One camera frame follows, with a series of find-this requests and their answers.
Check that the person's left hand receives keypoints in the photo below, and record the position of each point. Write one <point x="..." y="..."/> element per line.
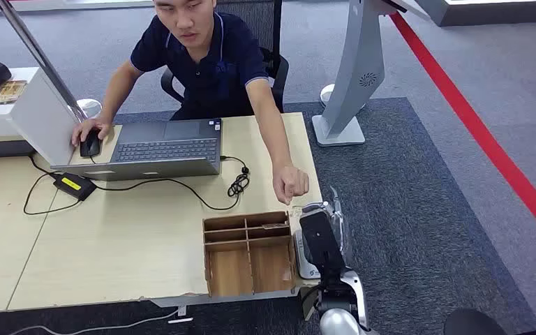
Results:
<point x="291" y="182"/>

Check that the person's right hand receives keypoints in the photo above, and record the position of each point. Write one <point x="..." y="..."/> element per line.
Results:
<point x="93" y="125"/>

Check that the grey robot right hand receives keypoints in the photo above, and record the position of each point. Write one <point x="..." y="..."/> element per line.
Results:
<point x="341" y="236"/>

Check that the black computer mouse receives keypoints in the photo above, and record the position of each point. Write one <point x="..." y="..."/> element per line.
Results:
<point x="91" y="145"/>

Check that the person's left forearm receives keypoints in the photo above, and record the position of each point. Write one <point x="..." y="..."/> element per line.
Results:
<point x="270" y="125"/>

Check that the person's right forearm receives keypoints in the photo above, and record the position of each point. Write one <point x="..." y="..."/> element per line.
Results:
<point x="115" y="92"/>

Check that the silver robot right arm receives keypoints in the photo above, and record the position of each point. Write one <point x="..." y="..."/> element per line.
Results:
<point x="342" y="323"/>

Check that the brown patterned card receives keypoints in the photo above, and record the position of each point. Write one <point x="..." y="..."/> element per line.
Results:
<point x="10" y="91"/>

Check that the person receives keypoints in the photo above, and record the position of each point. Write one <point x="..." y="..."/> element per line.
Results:
<point x="212" y="69"/>

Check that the round white pole base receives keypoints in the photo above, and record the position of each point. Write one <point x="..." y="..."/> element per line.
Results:
<point x="91" y="106"/>

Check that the white cabinet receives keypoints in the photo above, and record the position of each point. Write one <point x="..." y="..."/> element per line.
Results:
<point x="41" y="115"/>

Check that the black power adapter yellow label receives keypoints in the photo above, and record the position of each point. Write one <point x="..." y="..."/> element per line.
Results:
<point x="74" y="186"/>

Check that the dark grey carpet rug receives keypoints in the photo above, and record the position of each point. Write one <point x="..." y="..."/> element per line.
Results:
<point x="411" y="208"/>

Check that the grey laptop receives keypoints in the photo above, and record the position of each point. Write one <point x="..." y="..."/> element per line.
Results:
<point x="166" y="149"/>

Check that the flat black box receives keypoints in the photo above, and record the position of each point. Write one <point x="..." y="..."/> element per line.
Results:
<point x="10" y="149"/>

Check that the silver metal pole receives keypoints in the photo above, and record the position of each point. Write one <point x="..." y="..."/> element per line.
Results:
<point x="37" y="53"/>

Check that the round white floor object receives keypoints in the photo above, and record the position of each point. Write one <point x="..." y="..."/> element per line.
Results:
<point x="327" y="94"/>

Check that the wooden organizer box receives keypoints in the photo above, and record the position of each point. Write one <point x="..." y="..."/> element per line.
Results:
<point x="231" y="273"/>

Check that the grey kiosk stand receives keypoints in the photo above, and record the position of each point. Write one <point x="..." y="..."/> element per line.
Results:
<point x="358" y="69"/>

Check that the black round object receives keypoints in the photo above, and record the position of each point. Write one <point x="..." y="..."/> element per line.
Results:
<point x="473" y="323"/>

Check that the black office chair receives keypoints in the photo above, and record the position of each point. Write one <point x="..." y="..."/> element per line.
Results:
<point x="258" y="23"/>

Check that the white plug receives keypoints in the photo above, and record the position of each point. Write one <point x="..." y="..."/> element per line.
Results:
<point x="180" y="320"/>

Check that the grey floor platform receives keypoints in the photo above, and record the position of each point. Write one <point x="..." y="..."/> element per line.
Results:
<point x="490" y="11"/>

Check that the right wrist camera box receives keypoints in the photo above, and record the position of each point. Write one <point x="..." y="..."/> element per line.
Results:
<point x="319" y="240"/>

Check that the grey metal table frame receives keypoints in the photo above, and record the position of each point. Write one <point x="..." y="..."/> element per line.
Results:
<point x="171" y="301"/>

